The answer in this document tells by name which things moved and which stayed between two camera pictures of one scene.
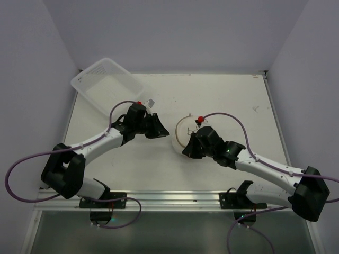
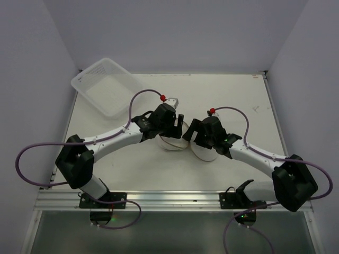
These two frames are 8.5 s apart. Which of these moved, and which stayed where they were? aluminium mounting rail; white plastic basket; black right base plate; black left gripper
Moved: black left gripper
Stayed: black right base plate; white plastic basket; aluminium mounting rail
